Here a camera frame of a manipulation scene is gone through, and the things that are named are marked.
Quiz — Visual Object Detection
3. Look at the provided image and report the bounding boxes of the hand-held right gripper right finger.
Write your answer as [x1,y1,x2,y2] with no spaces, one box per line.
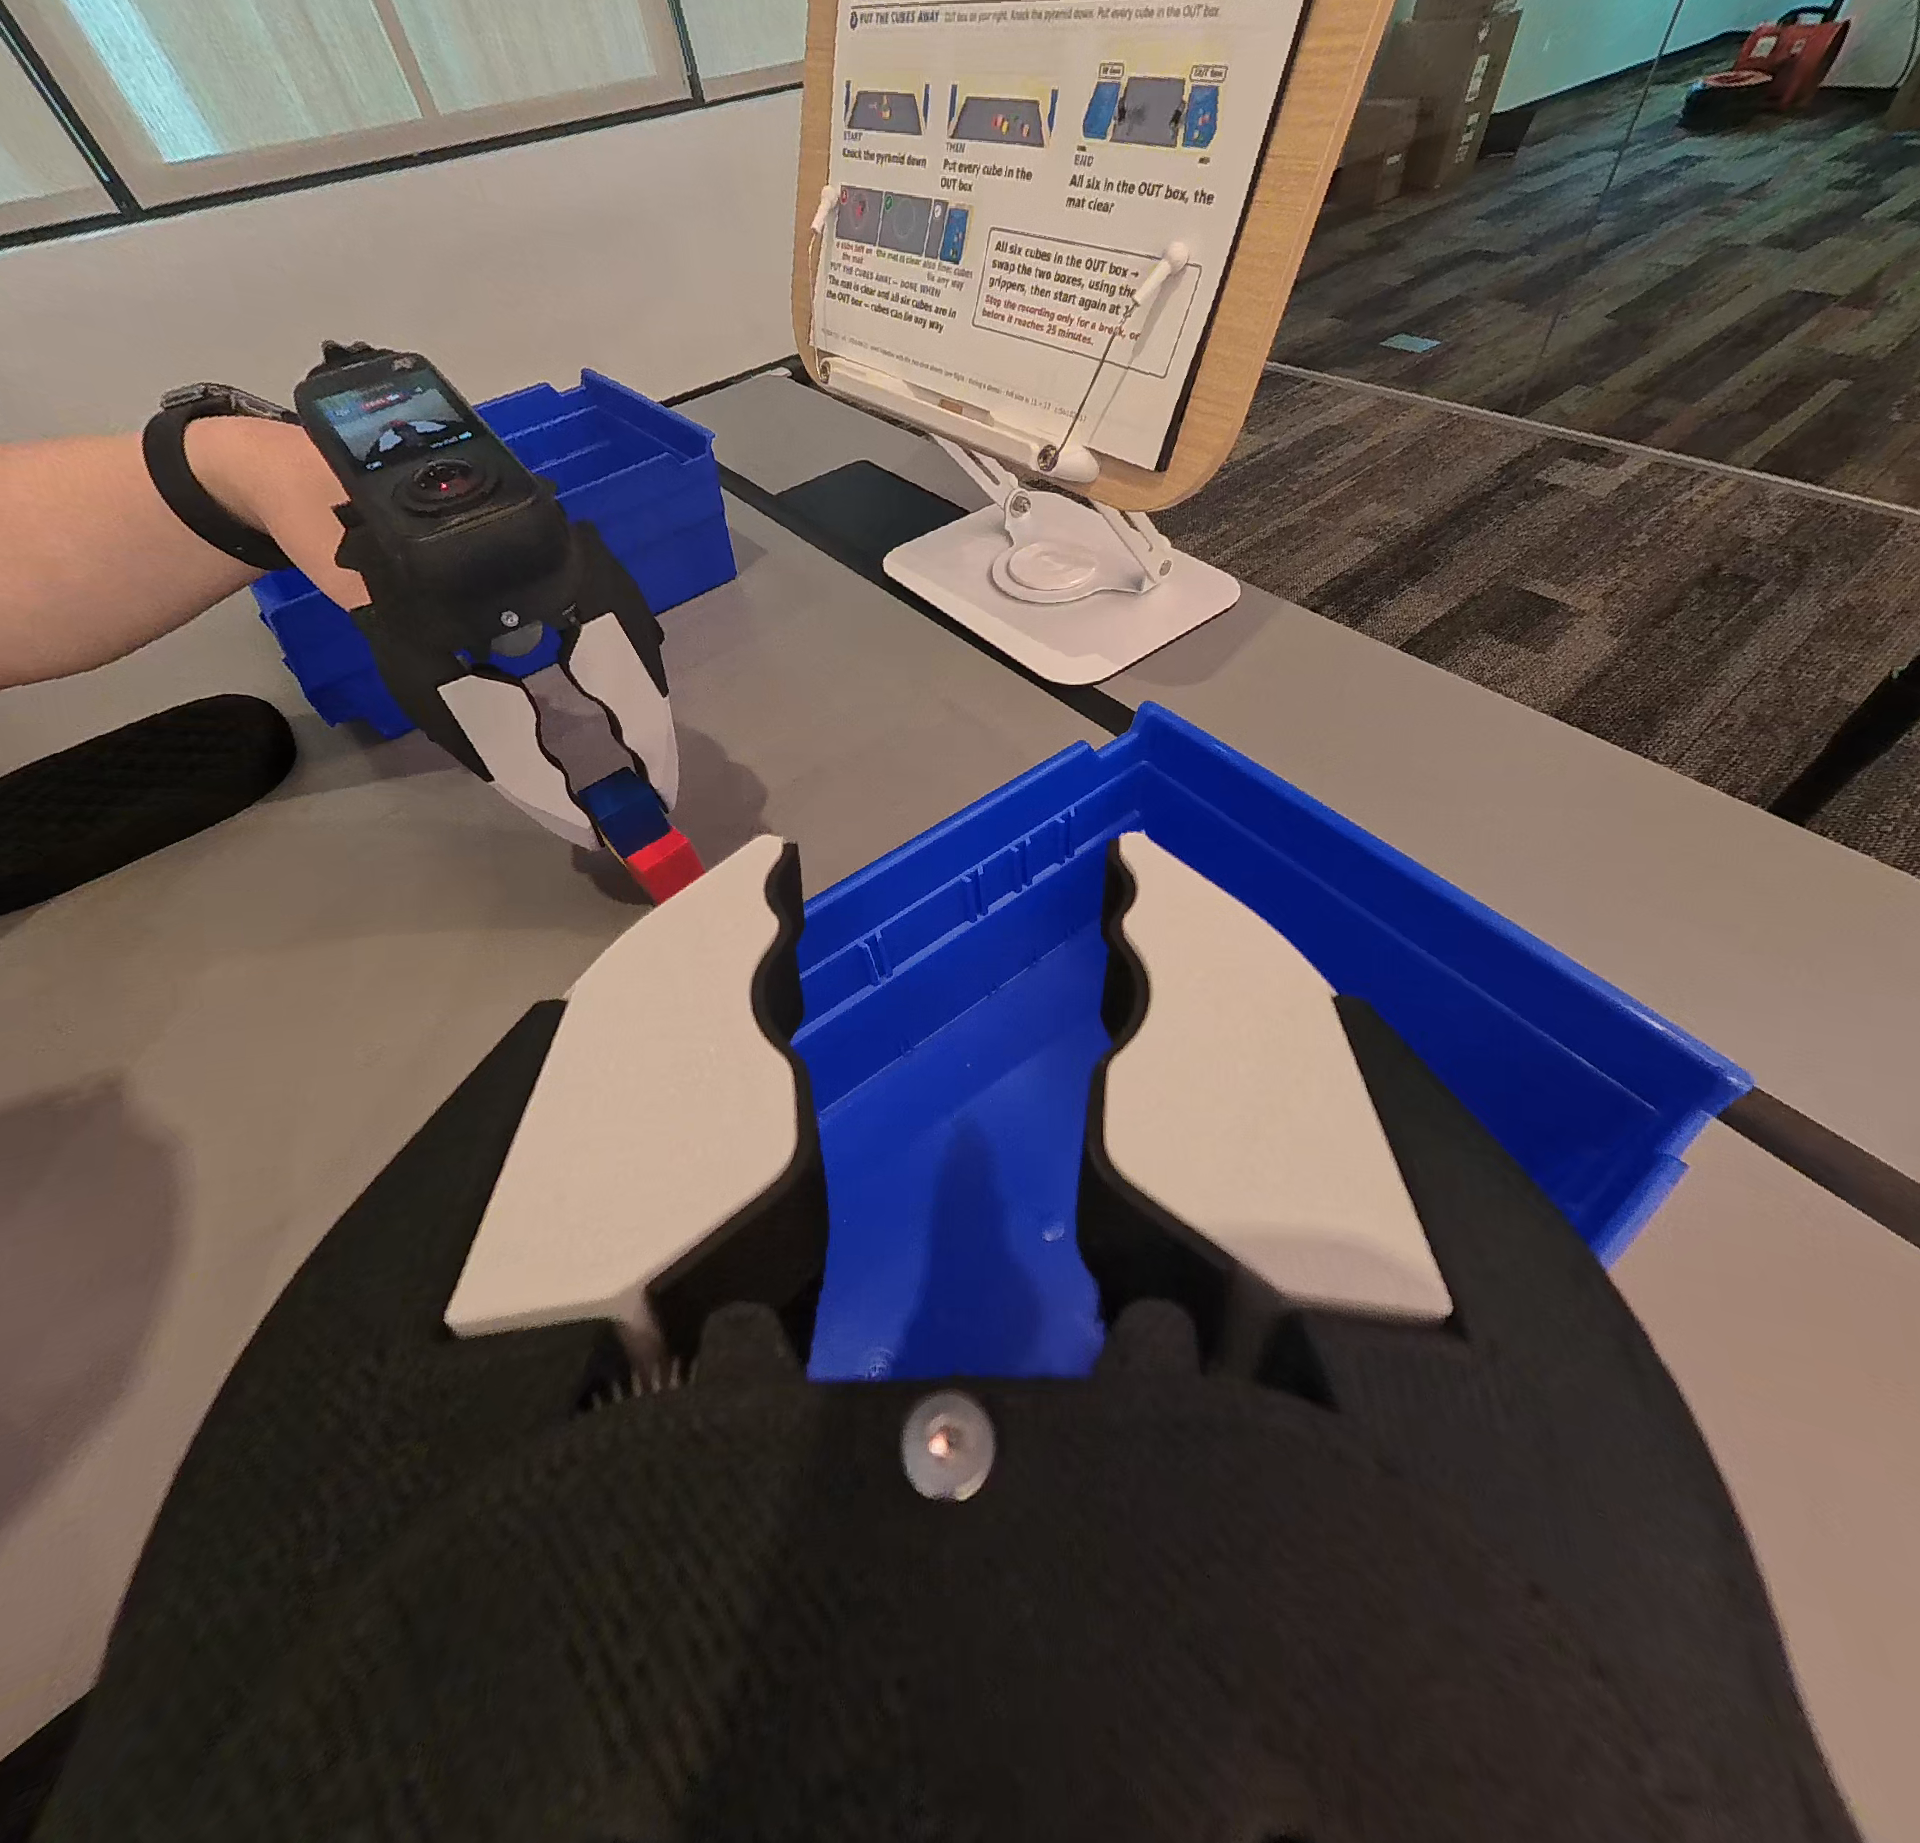
[1082,829,1458,1381]

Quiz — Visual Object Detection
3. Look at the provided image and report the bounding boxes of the black framed sign stand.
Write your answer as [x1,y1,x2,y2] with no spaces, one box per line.
[1770,658,1920,828]

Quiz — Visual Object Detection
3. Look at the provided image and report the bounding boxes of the stack of cardboard boxes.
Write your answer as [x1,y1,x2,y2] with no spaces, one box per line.
[1327,0,1533,220]

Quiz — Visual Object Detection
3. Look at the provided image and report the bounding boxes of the black wristwatch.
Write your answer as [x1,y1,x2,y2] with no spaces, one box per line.
[142,385,304,572]

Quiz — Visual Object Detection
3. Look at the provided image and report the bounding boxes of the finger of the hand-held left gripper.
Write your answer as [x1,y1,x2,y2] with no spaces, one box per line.
[561,619,682,812]
[436,665,604,851]

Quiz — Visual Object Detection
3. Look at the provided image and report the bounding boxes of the blue plastic bin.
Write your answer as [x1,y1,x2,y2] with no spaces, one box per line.
[786,701,1756,1383]
[246,368,739,741]

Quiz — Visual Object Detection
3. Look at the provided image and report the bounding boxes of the red floor fan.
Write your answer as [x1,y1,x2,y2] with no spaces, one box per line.
[1679,4,1852,132]

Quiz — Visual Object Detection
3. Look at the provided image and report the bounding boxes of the black strip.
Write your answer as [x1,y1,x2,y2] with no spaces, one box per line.
[660,357,1920,1218]

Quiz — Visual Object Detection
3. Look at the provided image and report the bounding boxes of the instruction sheet board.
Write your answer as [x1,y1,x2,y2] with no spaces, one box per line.
[824,0,1337,471]

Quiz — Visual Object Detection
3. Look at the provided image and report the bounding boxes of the white document stand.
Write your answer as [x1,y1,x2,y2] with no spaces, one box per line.
[794,0,1425,514]

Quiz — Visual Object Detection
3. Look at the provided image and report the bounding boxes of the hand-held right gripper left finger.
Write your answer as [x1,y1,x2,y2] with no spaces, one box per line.
[443,836,827,1391]

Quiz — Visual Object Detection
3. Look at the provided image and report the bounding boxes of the person's left hand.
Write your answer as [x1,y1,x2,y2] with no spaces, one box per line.
[226,418,374,611]

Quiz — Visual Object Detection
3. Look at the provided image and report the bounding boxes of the person's left forearm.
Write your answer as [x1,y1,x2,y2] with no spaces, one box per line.
[0,425,256,693]

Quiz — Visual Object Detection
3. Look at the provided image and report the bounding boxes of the frosted glass partition window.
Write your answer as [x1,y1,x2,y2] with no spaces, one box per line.
[0,0,818,242]

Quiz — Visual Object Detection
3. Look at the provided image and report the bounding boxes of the blue wooden cube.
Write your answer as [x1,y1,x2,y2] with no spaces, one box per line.
[586,770,667,858]

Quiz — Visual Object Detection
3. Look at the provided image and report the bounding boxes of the black chair armrest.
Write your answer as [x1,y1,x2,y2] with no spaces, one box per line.
[0,695,300,917]

